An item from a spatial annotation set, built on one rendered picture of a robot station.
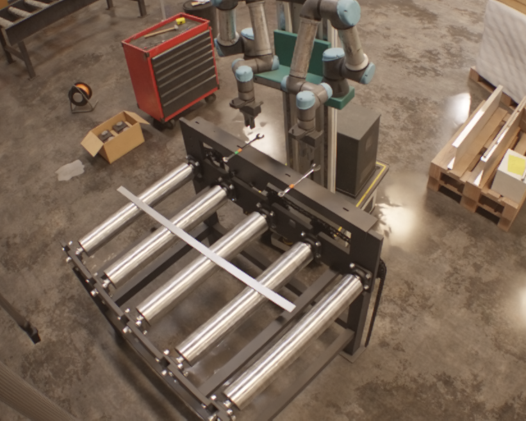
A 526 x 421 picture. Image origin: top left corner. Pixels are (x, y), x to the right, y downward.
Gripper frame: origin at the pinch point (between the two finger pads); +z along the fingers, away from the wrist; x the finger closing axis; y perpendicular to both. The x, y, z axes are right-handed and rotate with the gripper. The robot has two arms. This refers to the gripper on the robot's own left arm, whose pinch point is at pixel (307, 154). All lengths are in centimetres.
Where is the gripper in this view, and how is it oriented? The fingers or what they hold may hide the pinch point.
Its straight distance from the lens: 205.6
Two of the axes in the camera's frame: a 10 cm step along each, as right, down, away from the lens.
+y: 6.8, -5.5, 4.9
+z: 0.6, 7.0, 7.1
